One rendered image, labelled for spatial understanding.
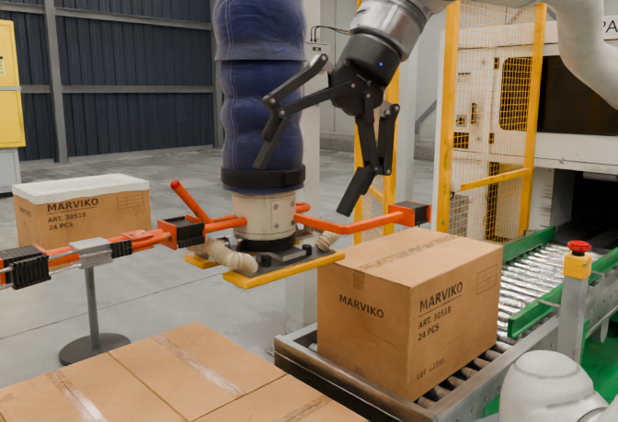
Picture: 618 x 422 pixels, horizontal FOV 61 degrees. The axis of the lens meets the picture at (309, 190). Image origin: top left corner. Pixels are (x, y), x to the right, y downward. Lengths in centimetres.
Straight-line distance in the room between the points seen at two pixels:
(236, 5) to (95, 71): 1124
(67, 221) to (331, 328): 160
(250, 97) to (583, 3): 80
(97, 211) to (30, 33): 929
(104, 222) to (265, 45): 194
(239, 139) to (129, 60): 1160
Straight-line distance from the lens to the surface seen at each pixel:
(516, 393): 106
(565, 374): 105
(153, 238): 122
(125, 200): 305
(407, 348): 170
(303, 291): 297
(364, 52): 68
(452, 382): 197
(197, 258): 143
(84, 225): 299
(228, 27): 131
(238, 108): 129
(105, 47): 1261
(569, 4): 71
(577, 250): 189
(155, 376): 201
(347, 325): 184
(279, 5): 129
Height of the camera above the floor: 153
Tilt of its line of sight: 11 degrees down
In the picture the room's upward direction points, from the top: straight up
